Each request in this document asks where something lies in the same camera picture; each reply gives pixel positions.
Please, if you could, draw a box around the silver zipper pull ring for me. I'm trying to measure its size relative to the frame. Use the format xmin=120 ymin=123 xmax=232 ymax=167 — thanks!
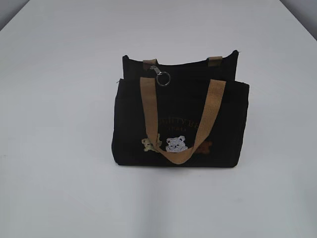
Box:
xmin=151 ymin=65 xmax=171 ymax=87

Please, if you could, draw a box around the black canvas tote bag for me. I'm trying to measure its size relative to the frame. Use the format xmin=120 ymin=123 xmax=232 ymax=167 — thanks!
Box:
xmin=112 ymin=51 xmax=249 ymax=168

